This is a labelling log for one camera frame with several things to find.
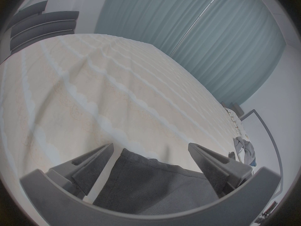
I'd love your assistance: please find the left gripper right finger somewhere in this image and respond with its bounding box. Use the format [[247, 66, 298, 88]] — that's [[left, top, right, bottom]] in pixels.
[[188, 142, 253, 198]]

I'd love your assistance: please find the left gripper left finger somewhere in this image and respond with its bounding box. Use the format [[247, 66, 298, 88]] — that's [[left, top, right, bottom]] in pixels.
[[48, 143, 115, 198]]

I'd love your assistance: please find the black T-shirt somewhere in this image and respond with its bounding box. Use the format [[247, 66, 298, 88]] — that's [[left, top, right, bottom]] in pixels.
[[93, 148, 219, 215]]

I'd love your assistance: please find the pile of clothes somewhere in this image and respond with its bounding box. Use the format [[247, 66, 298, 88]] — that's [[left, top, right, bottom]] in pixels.
[[228, 136, 257, 167]]

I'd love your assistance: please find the bed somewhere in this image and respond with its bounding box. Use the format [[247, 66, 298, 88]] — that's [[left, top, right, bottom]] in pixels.
[[0, 33, 283, 211]]

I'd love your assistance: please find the white printed pillow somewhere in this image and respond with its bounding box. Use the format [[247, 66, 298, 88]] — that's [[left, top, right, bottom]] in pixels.
[[223, 106, 250, 141]]

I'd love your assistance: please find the grey bedside table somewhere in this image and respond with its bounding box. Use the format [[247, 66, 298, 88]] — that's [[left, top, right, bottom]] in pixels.
[[221, 101, 245, 116]]

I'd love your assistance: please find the blue-green curtain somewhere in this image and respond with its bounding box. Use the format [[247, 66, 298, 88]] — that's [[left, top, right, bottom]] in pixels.
[[94, 0, 230, 56], [169, 0, 286, 105]]

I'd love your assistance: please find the black chest of drawers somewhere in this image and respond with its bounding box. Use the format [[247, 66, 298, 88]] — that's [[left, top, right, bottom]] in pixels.
[[10, 11, 79, 54]]

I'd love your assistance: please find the black dressing table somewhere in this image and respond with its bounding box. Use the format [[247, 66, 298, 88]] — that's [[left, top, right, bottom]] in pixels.
[[7, 0, 48, 30]]

